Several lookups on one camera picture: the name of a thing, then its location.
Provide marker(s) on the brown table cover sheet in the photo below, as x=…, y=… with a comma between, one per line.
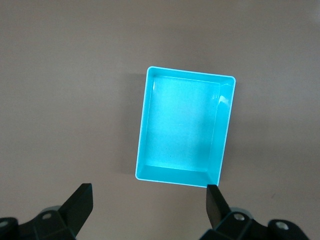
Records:
x=50, y=75

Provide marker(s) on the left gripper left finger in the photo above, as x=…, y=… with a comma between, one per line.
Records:
x=75, y=212

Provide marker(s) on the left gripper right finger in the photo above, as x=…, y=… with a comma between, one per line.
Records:
x=220, y=215

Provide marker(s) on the blue plastic box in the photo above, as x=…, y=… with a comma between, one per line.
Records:
x=180, y=125

